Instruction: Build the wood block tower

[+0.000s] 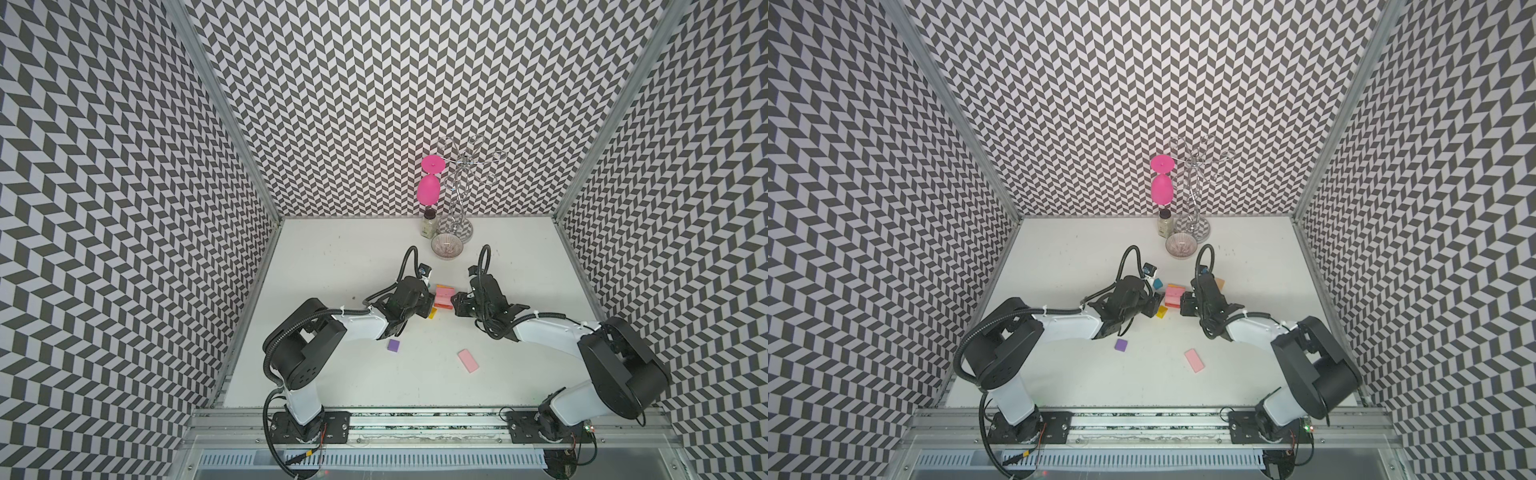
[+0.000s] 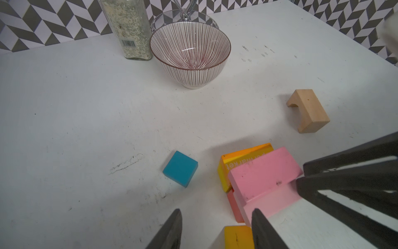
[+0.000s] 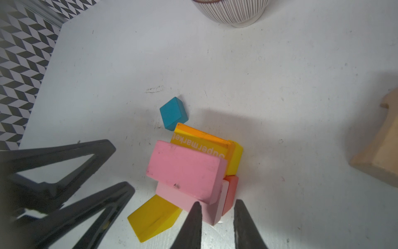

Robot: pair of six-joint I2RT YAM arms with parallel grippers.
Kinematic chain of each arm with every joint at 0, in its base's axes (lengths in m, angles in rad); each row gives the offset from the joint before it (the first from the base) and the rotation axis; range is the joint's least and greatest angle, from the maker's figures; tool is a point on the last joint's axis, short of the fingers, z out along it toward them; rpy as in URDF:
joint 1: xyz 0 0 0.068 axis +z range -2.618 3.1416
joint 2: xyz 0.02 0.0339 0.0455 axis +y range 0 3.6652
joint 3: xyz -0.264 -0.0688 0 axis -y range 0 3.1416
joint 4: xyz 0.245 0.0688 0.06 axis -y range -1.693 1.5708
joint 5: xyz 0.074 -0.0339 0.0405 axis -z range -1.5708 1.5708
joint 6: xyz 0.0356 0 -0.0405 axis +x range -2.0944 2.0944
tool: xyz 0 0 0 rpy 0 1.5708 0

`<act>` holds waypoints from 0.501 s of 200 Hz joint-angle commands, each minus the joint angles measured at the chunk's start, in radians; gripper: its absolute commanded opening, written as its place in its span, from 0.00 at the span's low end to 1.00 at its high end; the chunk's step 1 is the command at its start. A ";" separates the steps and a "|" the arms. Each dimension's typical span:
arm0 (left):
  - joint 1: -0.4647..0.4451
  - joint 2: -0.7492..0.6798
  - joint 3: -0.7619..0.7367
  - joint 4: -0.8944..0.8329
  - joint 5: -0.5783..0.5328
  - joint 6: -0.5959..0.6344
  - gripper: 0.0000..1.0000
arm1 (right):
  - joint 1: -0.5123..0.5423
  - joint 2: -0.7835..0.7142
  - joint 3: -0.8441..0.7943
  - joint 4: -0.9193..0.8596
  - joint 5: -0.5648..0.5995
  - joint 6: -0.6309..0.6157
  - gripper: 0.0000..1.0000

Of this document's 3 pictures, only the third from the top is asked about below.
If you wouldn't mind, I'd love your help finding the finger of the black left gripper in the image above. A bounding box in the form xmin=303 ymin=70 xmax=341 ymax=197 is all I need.
xmin=1 ymin=140 xmax=116 ymax=214
xmin=12 ymin=182 xmax=135 ymax=249

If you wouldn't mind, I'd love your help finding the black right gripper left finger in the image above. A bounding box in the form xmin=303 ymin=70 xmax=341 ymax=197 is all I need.
xmin=170 ymin=201 xmax=202 ymax=249

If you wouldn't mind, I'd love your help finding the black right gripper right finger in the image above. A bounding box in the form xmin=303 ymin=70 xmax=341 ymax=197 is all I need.
xmin=233 ymin=199 xmax=268 ymax=249

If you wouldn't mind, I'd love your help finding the pink half-round wood block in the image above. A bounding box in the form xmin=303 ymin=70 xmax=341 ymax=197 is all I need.
xmin=155 ymin=180 xmax=229 ymax=226

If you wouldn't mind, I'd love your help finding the red arch wood block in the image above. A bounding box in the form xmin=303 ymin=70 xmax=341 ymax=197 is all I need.
xmin=222 ymin=175 xmax=239 ymax=216

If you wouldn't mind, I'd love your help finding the pink rectangular wood block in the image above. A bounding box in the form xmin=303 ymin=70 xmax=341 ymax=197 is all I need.
xmin=146 ymin=140 xmax=227 ymax=204

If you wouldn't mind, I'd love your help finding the orange wood block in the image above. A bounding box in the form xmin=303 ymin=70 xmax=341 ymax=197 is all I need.
xmin=171 ymin=123 xmax=231 ymax=175

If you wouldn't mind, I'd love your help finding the teal wood cube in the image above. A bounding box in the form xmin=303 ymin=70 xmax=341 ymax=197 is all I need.
xmin=160 ymin=97 xmax=189 ymax=131

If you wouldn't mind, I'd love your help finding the natural wood block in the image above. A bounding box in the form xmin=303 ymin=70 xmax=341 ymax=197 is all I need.
xmin=349 ymin=89 xmax=398 ymax=187

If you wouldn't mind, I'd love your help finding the yellow triangular wood block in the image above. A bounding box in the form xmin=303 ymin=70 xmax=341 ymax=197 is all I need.
xmin=127 ymin=195 xmax=182 ymax=243

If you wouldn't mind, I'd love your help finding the striped ceramic bowl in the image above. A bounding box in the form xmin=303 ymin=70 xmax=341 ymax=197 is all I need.
xmin=192 ymin=0 xmax=269 ymax=28

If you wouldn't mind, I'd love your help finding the left corner metal post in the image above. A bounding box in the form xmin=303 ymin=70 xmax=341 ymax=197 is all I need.
xmin=19 ymin=0 xmax=66 ymax=29

